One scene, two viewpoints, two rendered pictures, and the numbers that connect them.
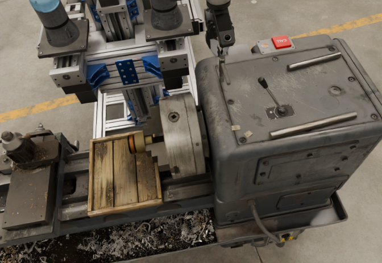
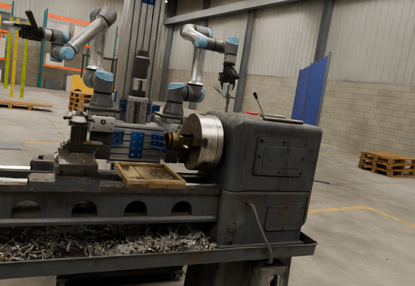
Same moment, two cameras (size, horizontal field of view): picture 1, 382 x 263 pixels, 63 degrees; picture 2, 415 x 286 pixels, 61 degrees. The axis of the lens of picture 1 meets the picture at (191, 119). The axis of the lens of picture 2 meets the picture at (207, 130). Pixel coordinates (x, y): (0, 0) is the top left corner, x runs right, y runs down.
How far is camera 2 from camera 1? 1.56 m
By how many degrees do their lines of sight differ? 51
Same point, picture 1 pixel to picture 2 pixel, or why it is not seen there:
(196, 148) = (219, 129)
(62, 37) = (105, 101)
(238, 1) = not seen: hidden behind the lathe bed
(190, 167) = (214, 142)
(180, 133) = (209, 120)
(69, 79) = (104, 125)
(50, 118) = not seen: outside the picture
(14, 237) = (66, 176)
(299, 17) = not seen: hidden behind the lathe
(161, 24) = (171, 110)
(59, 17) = (110, 88)
